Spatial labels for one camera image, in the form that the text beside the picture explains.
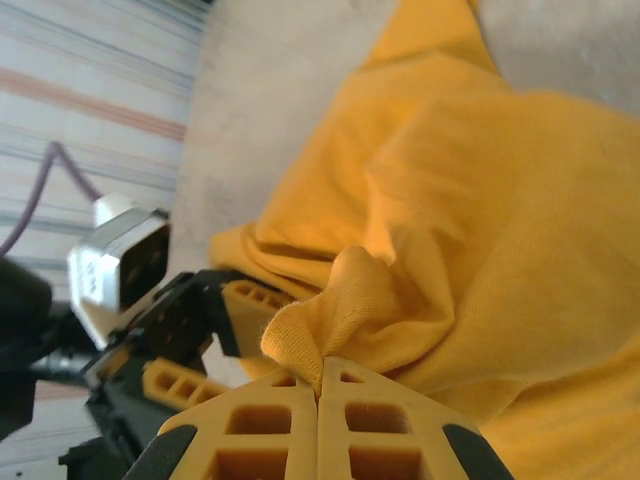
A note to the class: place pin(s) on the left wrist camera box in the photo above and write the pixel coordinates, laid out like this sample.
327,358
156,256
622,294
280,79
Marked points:
100,270

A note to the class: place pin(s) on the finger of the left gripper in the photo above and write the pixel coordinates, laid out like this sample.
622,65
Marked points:
170,385
250,310

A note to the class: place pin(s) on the yellow t-shirt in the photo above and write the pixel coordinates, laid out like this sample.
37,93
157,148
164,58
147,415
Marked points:
475,225

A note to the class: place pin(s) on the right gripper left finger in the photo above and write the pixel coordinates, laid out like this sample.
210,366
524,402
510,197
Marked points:
260,410

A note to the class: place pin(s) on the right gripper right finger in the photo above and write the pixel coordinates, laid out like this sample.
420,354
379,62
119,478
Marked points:
380,400

